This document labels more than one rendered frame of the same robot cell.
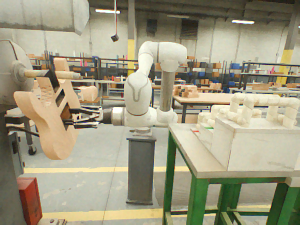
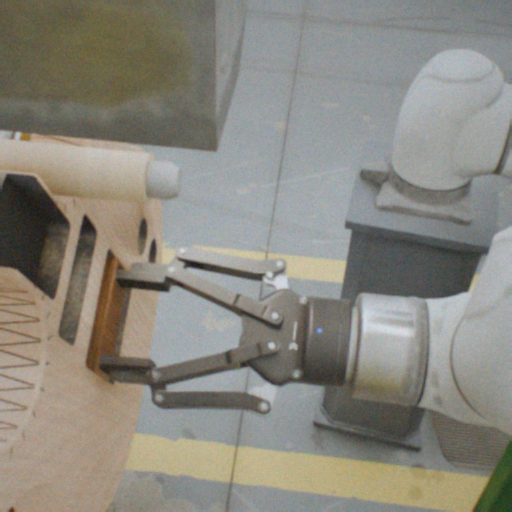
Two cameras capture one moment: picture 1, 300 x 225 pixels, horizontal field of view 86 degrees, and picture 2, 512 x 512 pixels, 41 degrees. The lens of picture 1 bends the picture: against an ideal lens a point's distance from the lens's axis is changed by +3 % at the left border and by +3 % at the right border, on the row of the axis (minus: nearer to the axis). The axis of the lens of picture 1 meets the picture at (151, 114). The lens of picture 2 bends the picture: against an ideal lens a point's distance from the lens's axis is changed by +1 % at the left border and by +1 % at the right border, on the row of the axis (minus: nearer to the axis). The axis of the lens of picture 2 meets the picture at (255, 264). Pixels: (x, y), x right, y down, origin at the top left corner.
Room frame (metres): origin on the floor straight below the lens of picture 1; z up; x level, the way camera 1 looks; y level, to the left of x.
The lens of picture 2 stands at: (0.37, 0.20, 1.51)
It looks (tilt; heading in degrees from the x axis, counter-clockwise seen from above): 44 degrees down; 11
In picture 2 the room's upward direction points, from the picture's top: 2 degrees clockwise
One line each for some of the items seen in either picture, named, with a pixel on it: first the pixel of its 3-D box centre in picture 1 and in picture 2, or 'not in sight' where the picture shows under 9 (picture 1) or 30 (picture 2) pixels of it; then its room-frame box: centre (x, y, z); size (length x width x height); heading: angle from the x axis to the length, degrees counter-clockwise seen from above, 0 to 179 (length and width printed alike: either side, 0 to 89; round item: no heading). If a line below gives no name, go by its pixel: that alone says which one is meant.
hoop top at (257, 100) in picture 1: (271, 101); not in sight; (0.57, -0.42, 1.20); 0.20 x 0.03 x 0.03; 95
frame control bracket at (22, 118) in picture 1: (28, 115); not in sight; (0.84, 0.67, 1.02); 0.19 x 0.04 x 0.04; 6
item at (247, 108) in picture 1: (246, 113); not in sight; (0.56, -0.34, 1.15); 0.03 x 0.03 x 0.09
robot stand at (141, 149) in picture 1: (141, 165); (394, 308); (1.47, 0.07, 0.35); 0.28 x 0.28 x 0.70; 88
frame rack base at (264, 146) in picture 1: (252, 142); not in sight; (0.62, -0.42, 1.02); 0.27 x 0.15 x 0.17; 96
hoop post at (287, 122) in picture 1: (290, 114); not in sight; (0.58, -0.51, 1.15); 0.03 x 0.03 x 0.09
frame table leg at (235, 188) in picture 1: (237, 182); not in sight; (1.12, -0.71, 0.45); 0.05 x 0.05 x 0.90; 6
